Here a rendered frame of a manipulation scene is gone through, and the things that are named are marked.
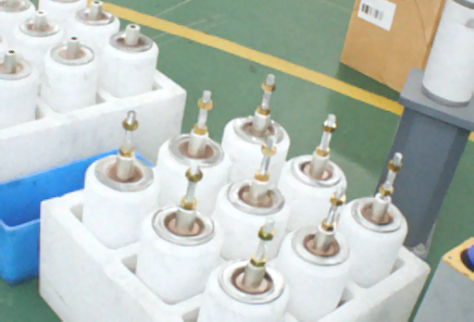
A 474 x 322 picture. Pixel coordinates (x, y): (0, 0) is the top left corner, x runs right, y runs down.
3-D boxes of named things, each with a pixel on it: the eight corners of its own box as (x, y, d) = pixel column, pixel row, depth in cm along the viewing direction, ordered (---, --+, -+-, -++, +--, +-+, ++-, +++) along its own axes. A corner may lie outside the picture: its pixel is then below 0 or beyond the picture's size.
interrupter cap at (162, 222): (139, 231, 86) (140, 227, 86) (169, 201, 93) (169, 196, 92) (198, 256, 84) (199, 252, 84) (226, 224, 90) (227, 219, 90)
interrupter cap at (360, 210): (388, 199, 100) (389, 195, 99) (410, 233, 93) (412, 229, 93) (342, 202, 98) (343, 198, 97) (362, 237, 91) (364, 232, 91)
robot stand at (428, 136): (368, 200, 144) (411, 66, 129) (434, 224, 139) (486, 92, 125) (351, 239, 132) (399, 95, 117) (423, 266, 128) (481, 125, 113)
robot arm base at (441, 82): (423, 76, 126) (451, -13, 118) (471, 92, 123) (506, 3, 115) (417, 94, 118) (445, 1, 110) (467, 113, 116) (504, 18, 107)
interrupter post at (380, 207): (380, 211, 97) (387, 191, 95) (387, 222, 95) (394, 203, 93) (365, 212, 96) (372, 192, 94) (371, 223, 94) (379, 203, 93)
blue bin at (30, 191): (121, 202, 132) (129, 143, 126) (161, 237, 125) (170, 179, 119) (-26, 249, 114) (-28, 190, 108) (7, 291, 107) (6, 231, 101)
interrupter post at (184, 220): (169, 229, 88) (173, 206, 86) (179, 219, 90) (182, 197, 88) (188, 237, 87) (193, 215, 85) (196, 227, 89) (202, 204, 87)
